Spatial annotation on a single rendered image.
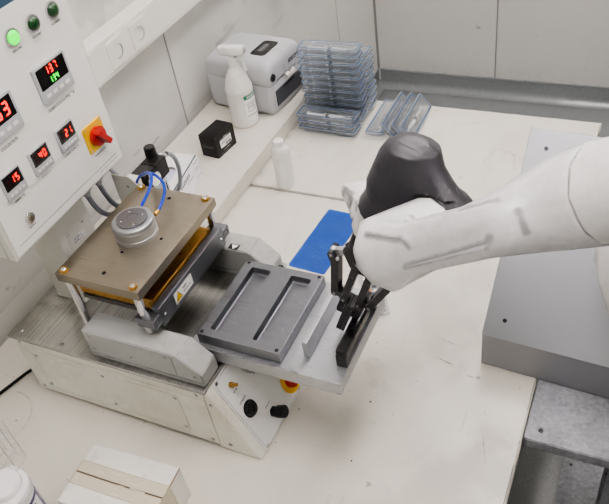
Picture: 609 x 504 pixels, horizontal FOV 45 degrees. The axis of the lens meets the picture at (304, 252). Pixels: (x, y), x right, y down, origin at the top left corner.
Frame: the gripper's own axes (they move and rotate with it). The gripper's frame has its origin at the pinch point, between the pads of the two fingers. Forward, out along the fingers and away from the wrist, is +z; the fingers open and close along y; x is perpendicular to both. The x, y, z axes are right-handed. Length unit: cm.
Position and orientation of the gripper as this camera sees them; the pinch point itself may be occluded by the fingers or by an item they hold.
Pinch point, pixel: (347, 311)
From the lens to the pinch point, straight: 125.1
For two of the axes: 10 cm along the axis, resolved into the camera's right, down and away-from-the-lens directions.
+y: 9.0, 4.2, -1.3
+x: 3.9, -6.5, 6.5
